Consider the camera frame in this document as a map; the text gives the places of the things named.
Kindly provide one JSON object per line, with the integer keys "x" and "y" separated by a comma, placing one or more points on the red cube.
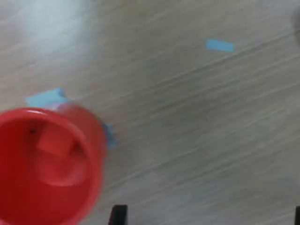
{"x": 54, "y": 143}

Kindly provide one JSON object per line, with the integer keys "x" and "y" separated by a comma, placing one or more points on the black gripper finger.
{"x": 297, "y": 216}
{"x": 118, "y": 215}

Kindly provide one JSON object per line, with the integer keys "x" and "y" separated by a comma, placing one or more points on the blue tape piece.
{"x": 44, "y": 98}
{"x": 220, "y": 45}
{"x": 111, "y": 137}

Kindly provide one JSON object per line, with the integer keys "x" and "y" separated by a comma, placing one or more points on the red plastic cup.
{"x": 14, "y": 187}

